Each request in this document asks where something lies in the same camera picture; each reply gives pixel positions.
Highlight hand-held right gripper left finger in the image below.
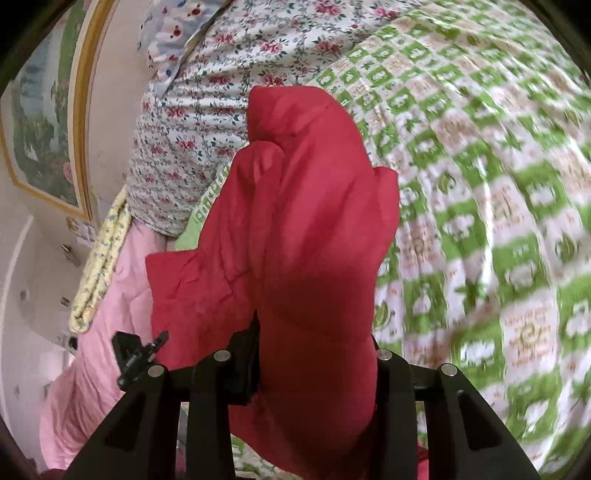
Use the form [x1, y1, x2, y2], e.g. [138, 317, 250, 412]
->
[62, 318, 262, 480]

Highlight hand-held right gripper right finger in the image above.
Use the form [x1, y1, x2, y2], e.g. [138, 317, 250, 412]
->
[369, 337, 541, 480]

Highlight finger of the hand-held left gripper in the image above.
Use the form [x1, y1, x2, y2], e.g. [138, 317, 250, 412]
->
[112, 330, 169, 391]

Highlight red quilted jacket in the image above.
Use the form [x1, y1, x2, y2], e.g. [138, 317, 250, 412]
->
[145, 85, 430, 480]

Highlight pink quilt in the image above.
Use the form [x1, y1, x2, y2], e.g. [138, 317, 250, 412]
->
[39, 222, 185, 472]

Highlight yellow floral cloth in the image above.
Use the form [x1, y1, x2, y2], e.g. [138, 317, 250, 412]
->
[69, 187, 134, 333]

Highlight green checked blanket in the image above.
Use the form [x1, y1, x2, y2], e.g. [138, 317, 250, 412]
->
[175, 0, 591, 480]

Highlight white floral bed sheet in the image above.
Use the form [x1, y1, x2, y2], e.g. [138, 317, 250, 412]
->
[127, 0, 416, 238]

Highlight blue floral pillow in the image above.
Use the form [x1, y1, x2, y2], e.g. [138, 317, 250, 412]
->
[139, 0, 232, 93]

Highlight gold framed wall picture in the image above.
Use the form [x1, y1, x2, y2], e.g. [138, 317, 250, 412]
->
[0, 0, 118, 222]

